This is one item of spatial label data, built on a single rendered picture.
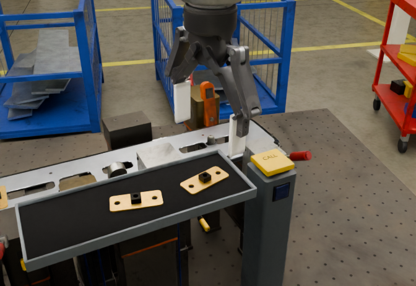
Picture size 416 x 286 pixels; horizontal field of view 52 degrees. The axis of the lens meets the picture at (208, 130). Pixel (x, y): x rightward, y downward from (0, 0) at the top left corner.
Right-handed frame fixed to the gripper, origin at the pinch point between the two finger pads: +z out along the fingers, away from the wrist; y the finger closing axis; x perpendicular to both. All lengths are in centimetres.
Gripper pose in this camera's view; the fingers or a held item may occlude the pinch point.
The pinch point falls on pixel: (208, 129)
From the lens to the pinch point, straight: 69.5
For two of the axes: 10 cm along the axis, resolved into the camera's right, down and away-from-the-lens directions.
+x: -7.7, 3.0, -5.7
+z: -0.2, 8.7, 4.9
